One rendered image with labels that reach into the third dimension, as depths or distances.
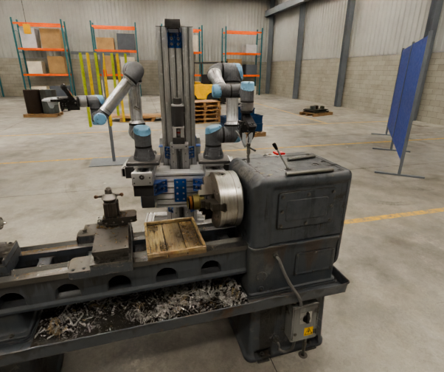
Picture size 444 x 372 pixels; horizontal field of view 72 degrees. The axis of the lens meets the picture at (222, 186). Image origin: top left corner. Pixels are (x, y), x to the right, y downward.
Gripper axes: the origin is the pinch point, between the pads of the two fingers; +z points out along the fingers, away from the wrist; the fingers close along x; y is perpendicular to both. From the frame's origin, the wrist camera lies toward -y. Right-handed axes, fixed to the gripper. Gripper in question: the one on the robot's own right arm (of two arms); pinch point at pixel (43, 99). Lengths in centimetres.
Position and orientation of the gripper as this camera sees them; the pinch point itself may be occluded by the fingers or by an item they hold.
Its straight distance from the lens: 226.1
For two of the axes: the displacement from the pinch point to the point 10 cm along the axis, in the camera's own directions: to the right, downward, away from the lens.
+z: -8.9, 1.6, -4.3
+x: -4.6, -4.4, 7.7
